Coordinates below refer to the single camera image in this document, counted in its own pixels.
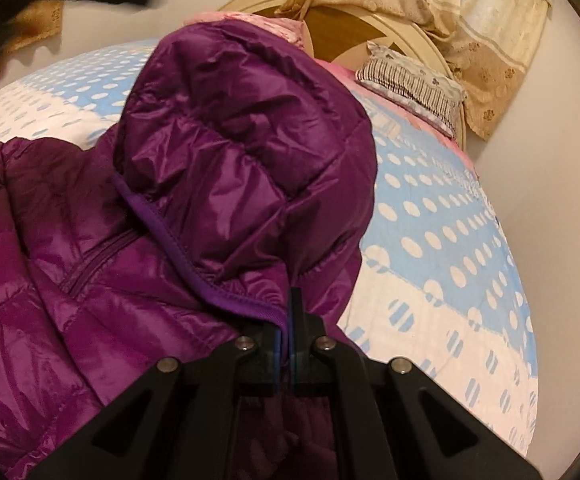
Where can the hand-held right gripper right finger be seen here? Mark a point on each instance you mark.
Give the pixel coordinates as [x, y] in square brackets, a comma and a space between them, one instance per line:
[307, 345]

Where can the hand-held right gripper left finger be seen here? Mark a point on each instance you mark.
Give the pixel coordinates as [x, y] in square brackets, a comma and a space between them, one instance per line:
[265, 345]

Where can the purple hooded puffer jacket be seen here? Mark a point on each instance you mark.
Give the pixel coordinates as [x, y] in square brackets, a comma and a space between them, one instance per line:
[220, 135]

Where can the pink folded blanket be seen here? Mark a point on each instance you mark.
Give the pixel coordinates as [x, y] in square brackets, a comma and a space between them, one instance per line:
[280, 27]

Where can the polka dot bed quilt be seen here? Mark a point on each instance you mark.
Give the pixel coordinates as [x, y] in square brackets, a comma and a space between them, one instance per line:
[445, 235]

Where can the cream wooden headboard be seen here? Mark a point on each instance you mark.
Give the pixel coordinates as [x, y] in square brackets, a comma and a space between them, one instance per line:
[340, 35]

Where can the striped pillow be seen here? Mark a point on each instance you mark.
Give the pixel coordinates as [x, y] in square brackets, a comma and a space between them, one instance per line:
[410, 85]

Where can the beige floral curtain with valance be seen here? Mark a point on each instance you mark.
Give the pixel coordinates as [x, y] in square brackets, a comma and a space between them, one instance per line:
[495, 35]

